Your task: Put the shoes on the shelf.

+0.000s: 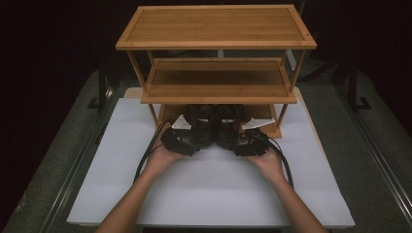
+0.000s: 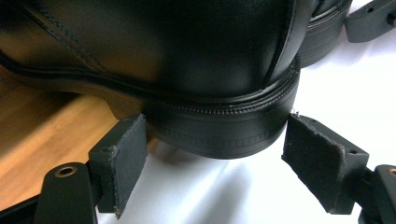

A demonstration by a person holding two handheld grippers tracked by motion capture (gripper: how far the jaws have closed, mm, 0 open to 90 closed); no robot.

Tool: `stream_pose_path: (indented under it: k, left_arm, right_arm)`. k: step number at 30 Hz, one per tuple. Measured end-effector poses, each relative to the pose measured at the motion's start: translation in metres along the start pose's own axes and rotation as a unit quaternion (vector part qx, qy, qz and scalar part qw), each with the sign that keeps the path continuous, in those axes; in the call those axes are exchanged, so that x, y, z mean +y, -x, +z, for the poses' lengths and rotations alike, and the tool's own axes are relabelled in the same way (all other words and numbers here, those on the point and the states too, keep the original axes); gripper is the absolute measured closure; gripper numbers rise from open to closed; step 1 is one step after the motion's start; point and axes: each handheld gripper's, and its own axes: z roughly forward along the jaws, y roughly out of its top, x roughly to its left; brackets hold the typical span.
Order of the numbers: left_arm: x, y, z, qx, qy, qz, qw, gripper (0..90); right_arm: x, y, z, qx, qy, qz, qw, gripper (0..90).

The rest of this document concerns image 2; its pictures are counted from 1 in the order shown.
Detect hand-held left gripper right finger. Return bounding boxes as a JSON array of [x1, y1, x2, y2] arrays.
[[280, 112, 371, 216]]

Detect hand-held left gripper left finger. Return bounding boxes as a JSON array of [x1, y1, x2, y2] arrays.
[[88, 113, 149, 219]]

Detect black leather shoe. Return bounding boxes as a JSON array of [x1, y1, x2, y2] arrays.
[[0, 0, 302, 161], [298, 0, 354, 69]]

